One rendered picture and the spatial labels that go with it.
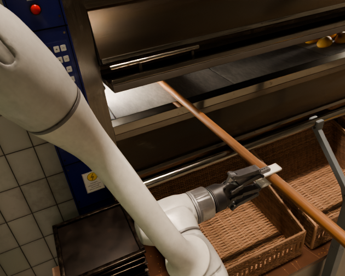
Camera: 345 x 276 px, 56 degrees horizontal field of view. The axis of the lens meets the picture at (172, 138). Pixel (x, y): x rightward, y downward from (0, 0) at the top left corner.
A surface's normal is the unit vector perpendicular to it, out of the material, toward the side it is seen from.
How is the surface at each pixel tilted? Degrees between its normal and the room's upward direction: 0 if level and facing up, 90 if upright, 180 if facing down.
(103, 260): 0
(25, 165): 90
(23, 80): 89
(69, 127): 106
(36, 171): 90
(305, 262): 0
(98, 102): 90
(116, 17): 70
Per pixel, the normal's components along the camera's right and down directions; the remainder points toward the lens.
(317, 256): -0.09, -0.82
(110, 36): 0.36, 0.17
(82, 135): 0.67, 0.54
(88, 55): 0.42, 0.48
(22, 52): 0.80, -0.04
